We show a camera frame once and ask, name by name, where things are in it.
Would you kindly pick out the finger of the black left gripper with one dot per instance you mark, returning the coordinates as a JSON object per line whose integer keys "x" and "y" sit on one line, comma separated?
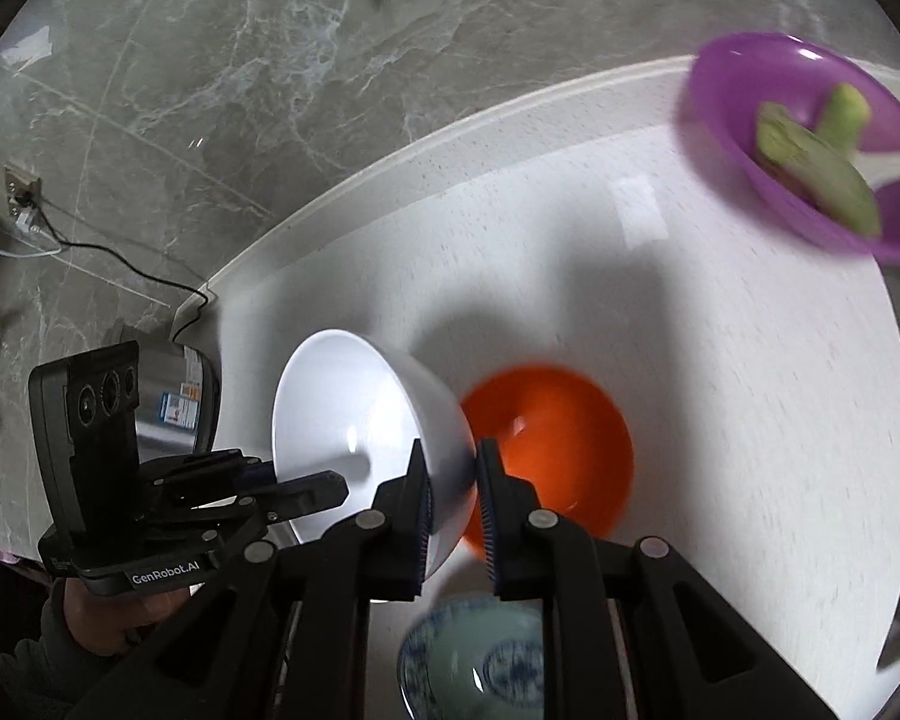
{"x": 263, "y": 499}

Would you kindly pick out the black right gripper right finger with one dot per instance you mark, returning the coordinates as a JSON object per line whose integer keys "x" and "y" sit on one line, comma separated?
{"x": 535, "y": 554}

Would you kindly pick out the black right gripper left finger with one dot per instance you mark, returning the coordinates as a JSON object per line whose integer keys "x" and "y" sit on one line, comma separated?
{"x": 377, "y": 554}

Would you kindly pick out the green blue patterned bowl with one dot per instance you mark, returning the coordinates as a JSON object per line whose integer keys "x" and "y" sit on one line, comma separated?
{"x": 474, "y": 657}

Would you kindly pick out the small white bowl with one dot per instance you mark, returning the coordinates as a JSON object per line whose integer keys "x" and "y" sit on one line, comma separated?
{"x": 352, "y": 406}

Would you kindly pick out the orange plastic bowl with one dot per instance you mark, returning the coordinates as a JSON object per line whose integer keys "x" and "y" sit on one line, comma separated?
{"x": 560, "y": 431}

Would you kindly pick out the left hand dark sleeve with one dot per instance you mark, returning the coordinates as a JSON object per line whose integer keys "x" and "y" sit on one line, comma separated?
{"x": 102, "y": 624}

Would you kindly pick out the green vegetable piece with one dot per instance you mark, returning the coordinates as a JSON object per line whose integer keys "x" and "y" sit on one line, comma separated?
{"x": 796, "y": 157}
{"x": 844, "y": 118}

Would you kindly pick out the purple plastic basin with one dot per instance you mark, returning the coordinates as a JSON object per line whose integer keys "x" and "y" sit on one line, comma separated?
{"x": 733, "y": 74}

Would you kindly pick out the wall power socket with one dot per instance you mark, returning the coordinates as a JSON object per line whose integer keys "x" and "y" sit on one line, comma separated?
{"x": 23, "y": 191}

